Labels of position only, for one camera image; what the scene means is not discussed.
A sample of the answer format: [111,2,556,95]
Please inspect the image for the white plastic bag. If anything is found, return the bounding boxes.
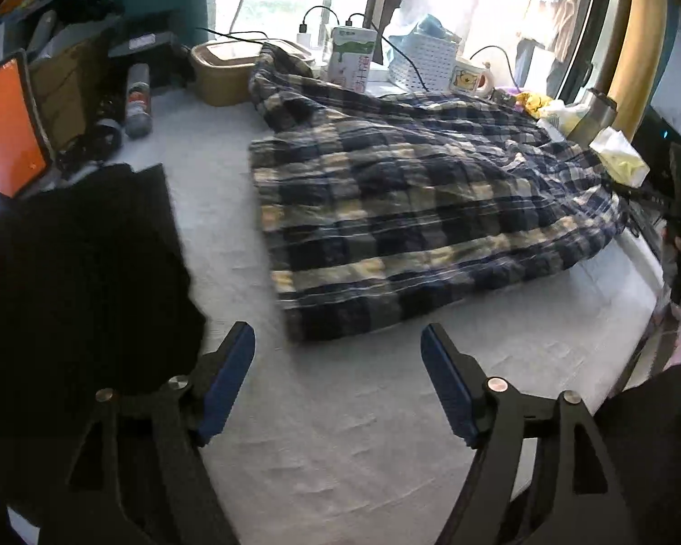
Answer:
[387,0,432,38]

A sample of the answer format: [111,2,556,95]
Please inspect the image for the light blue cloth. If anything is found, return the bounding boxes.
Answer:
[417,14,460,40]

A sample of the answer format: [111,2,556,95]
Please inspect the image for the black charger cable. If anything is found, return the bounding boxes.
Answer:
[301,5,341,35]

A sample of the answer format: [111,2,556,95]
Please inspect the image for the black device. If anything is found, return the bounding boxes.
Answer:
[109,17,194,89]

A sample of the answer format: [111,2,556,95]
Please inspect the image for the yellow tissue pack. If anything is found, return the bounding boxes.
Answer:
[590,128,651,187]

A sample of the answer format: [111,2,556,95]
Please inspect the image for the beige lidded container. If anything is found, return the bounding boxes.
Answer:
[190,41,313,108]

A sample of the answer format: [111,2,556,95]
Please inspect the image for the hanging clothes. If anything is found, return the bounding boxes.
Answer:
[519,0,588,63]

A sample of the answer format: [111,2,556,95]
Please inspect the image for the yellow snack packet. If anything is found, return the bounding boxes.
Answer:
[513,91,551,120]

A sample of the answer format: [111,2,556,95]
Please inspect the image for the black bottle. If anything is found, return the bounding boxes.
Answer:
[85,118,124,161]

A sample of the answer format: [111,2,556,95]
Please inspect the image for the blue beige plaid shirt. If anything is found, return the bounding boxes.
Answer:
[247,41,631,344]

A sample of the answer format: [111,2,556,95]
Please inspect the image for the tablet with orange screen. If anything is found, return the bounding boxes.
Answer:
[0,50,54,199]

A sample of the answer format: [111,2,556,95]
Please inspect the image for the grey spray can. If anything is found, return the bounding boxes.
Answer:
[123,64,153,138]

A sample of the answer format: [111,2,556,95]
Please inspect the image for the cardboard box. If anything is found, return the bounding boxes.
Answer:
[28,34,117,151]

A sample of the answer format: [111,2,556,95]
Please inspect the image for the white and green carton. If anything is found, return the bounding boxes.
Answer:
[325,25,375,94]

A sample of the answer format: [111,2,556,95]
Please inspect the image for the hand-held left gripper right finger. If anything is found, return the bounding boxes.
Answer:
[420,322,642,545]

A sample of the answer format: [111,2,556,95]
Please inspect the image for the long black cable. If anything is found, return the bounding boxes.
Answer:
[470,45,514,89]

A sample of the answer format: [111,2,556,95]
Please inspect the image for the black cloth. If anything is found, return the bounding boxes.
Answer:
[0,163,208,523]

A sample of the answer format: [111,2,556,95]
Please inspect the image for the person's dark clothing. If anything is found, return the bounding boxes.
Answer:
[593,360,681,545]

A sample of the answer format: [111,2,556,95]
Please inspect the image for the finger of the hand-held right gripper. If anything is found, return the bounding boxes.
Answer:
[602,178,681,215]

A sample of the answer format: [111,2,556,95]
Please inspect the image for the white plastic basket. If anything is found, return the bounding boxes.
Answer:
[387,34,460,93]

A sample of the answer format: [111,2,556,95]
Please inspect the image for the metal tumbler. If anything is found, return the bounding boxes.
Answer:
[567,88,618,145]

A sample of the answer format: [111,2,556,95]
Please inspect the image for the yellow cartoon mug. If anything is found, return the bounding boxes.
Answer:
[449,58,496,99]

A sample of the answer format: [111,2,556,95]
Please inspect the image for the pale yellow packet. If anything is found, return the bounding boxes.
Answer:
[536,99,588,140]

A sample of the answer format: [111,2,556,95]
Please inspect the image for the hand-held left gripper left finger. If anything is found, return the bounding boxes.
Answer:
[39,321,256,545]

